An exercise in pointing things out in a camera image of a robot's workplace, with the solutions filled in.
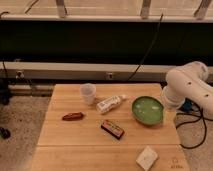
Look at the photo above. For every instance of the translucent plastic cup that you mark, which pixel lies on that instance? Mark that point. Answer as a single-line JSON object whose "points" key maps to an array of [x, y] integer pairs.
{"points": [[88, 93]]}

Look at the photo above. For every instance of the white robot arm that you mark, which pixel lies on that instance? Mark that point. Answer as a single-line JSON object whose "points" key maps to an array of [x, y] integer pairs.
{"points": [[188, 82]]}

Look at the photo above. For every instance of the black orange rectangular box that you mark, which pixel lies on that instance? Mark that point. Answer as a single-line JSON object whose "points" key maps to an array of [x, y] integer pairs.
{"points": [[112, 129]]}

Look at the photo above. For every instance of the black object on floor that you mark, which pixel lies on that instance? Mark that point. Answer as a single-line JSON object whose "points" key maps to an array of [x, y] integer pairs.
{"points": [[4, 133]]}

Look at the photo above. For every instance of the blue object behind table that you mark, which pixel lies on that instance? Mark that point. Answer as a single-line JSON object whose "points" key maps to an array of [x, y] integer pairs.
{"points": [[187, 106]]}

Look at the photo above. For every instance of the brown chocolate bar wrapper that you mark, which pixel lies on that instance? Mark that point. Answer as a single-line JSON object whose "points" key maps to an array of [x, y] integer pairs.
{"points": [[73, 116]]}

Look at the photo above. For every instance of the green ceramic bowl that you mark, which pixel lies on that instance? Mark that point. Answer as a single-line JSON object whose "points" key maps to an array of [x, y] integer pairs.
{"points": [[147, 110]]}

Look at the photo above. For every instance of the grey wall rail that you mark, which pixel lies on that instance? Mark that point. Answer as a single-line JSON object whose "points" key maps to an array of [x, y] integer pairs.
{"points": [[87, 71]]}

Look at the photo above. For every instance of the white tube with label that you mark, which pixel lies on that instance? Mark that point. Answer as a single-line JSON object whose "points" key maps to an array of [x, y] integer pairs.
{"points": [[110, 103]]}

